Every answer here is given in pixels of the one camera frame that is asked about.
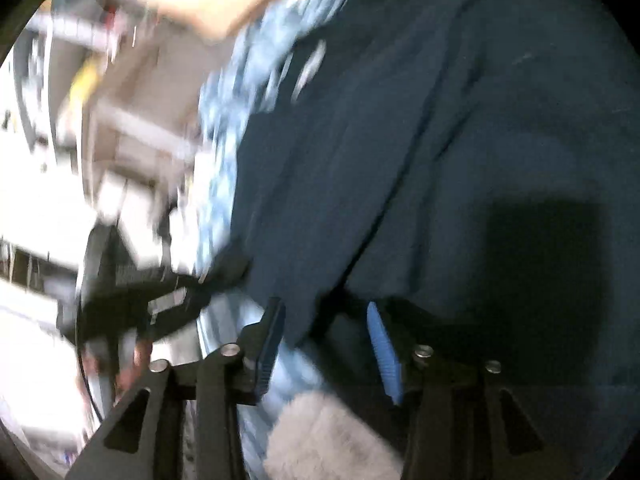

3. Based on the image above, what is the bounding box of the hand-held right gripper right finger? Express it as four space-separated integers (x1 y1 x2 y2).
366 301 576 480

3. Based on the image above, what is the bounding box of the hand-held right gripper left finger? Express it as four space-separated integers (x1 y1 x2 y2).
65 296 287 480

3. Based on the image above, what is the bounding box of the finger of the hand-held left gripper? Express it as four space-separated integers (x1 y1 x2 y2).
200 250 253 301

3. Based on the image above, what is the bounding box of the navy knit cardigan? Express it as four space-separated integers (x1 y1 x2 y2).
227 0 640 480

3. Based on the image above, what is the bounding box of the person's left hand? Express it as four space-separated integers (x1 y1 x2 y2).
82 340 156 396

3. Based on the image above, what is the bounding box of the pale fluffy rug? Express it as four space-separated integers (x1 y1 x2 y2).
262 392 406 480

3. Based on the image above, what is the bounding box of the blue striped blanket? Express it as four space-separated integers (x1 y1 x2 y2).
185 0 416 480

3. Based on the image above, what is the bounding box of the cluttered white shelf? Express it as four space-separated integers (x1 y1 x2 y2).
0 0 201 461

